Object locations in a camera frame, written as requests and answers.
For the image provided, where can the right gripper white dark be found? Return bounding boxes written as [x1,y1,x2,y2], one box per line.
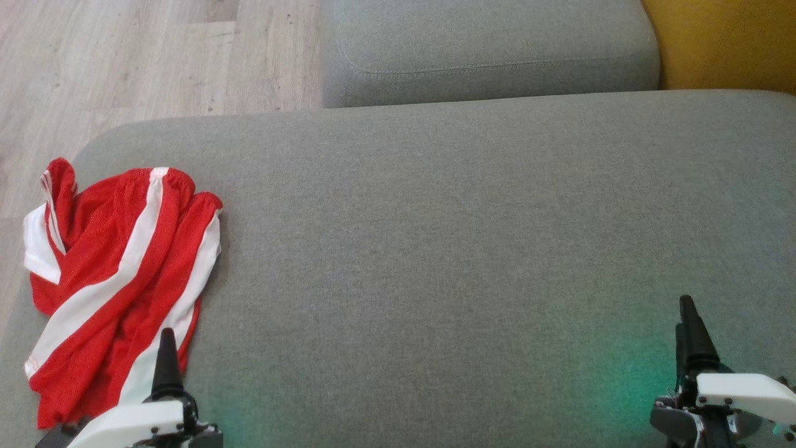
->
[650,296,796,448]

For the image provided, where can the left gripper white dark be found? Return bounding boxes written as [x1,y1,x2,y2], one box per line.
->
[37,328,223,448]

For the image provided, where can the red shorts with white stripes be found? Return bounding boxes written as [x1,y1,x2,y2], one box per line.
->
[25,167,223,430]

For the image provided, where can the large grey sofa seat cushion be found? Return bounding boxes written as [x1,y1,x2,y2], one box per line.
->
[0,89,796,448]

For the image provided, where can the mustard yellow upholstered furniture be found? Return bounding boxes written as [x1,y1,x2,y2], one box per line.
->
[641,0,796,95]

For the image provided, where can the small grey sofa cushion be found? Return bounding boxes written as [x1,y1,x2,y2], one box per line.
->
[320,0,661,110]

